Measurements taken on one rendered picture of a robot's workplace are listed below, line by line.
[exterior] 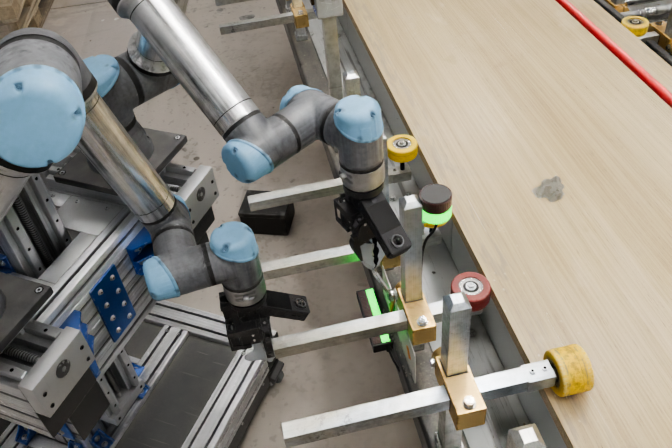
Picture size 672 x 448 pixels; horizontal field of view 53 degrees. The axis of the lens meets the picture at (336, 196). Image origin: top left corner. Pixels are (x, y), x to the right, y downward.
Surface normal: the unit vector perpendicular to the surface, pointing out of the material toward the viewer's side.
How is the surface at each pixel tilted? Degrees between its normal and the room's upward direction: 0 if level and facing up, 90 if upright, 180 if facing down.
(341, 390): 0
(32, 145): 85
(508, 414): 0
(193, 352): 0
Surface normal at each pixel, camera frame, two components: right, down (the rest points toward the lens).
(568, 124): -0.08, -0.75
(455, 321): 0.21, 0.63
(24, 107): 0.40, 0.51
